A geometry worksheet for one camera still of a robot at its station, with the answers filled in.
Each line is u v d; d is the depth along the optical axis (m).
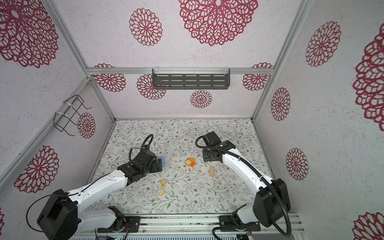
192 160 0.94
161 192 0.83
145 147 0.74
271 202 0.41
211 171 0.92
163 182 0.87
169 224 0.76
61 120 0.73
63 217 0.40
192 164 0.92
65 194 0.43
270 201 0.41
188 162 0.91
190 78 0.94
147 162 0.65
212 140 0.64
